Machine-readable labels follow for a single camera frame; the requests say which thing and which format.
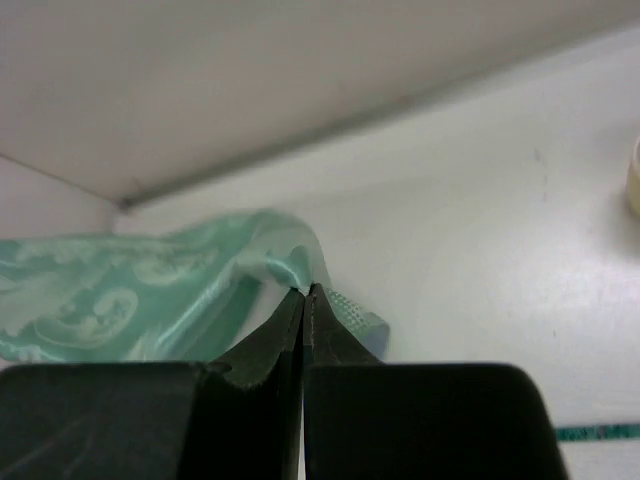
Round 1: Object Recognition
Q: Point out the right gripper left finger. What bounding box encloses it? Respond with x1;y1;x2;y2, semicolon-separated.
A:
1;291;304;479

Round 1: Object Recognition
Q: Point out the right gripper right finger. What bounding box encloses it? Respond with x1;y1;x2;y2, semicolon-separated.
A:
303;285;568;479

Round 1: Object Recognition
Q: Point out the green patterned cloth napkin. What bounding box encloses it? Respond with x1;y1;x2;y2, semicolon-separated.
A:
1;210;390;363

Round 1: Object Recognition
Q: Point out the yellow ceramic mug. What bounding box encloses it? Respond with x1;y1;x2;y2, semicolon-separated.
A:
626;139;640;217

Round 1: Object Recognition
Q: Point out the green handled fork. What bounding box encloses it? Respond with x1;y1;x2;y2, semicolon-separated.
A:
555;423;640;442

